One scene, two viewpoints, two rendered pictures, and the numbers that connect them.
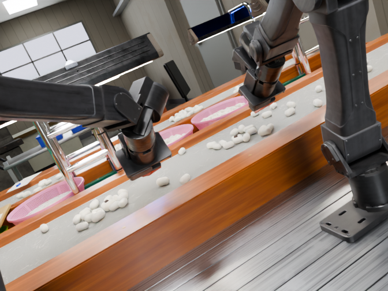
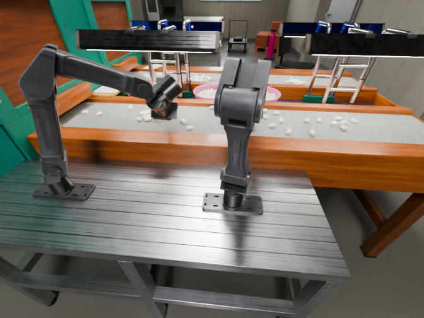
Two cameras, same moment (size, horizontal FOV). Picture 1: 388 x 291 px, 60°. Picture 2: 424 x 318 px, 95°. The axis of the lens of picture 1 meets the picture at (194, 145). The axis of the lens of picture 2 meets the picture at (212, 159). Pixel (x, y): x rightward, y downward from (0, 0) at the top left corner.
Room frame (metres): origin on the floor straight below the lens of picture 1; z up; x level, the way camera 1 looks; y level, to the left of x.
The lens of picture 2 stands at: (0.08, -0.34, 1.20)
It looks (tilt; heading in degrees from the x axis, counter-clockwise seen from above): 39 degrees down; 22
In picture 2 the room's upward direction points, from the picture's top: straight up
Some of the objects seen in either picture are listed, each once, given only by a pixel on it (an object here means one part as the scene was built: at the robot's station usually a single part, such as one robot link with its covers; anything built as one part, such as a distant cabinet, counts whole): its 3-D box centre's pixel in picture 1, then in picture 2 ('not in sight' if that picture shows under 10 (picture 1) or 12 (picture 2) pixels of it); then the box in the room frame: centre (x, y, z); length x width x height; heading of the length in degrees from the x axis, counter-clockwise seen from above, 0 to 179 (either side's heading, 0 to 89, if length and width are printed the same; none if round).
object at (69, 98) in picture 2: not in sight; (68, 98); (0.70, 0.69, 0.83); 0.30 x 0.06 x 0.07; 17
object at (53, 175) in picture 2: not in sight; (53, 168); (0.33, 0.32, 0.77); 0.09 x 0.06 x 0.06; 49
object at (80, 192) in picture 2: not in sight; (60, 183); (0.32, 0.33, 0.71); 0.20 x 0.07 x 0.08; 107
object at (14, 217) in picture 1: (53, 208); not in sight; (1.10, 0.53, 0.72); 0.27 x 0.27 x 0.10
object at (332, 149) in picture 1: (355, 150); (234, 180); (0.50, -0.24, 0.77); 0.09 x 0.06 x 0.06; 94
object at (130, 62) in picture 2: not in sight; (126, 64); (1.35, 0.89, 0.83); 0.30 x 0.06 x 0.07; 17
